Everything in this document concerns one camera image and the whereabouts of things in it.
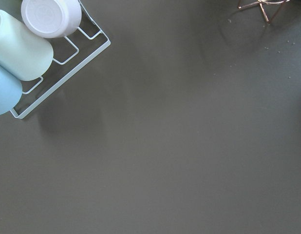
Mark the mint green cup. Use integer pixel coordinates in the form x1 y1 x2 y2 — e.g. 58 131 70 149
0 10 54 81

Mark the white cup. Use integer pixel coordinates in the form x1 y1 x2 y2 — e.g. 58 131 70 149
21 0 82 38

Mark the blue cup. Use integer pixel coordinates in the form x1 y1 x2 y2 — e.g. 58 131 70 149
0 66 22 115

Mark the copper wire bottle rack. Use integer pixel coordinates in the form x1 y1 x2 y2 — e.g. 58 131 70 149
237 0 290 23

